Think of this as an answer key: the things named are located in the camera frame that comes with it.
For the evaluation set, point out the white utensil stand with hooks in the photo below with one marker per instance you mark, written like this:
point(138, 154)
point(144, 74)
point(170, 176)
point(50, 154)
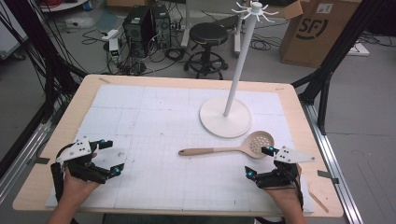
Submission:
point(239, 62)

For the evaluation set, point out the person's left hand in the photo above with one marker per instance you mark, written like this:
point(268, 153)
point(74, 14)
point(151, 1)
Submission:
point(76, 189)

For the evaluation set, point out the large printed cardboard box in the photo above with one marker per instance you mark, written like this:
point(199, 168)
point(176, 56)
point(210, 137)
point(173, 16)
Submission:
point(314, 37)

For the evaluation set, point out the white flat floor socket box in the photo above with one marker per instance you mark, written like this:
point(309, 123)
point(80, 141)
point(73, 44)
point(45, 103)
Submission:
point(359, 49)

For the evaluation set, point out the white grid mat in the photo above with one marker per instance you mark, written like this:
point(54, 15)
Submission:
point(168, 130)

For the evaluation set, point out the white metal stand post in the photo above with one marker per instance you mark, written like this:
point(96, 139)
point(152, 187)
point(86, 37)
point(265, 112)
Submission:
point(186, 21)

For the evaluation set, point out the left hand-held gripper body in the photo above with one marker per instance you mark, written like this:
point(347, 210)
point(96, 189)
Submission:
point(76, 151)

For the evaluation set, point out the person's right hand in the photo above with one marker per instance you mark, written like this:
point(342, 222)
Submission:
point(285, 194)

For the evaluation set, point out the black round stool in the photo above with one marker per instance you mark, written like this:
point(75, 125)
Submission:
point(208, 34)

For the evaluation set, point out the thin wooden stick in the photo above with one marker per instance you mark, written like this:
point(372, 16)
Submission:
point(318, 201)

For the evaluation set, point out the white power strip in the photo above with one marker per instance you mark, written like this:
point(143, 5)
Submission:
point(109, 34)

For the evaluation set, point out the black tape strip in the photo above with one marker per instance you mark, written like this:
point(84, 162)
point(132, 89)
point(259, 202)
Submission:
point(327, 176)
point(42, 160)

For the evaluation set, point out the black metal frame strut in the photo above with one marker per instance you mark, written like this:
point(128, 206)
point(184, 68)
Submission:
point(339, 49)
point(28, 34)

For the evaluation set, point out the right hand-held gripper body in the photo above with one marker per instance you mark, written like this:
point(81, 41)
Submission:
point(289, 155)

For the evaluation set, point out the small device with green display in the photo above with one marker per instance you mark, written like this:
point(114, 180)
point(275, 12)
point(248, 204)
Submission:
point(114, 49)

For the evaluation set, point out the large black computer tower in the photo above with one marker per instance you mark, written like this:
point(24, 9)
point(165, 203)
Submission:
point(137, 31)

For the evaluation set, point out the slim black computer tower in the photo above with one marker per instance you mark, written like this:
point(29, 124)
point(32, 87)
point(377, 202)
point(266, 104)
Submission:
point(162, 25)

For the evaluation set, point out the aluminium rail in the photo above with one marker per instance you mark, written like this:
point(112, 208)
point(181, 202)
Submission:
point(333, 161)
point(21, 158)

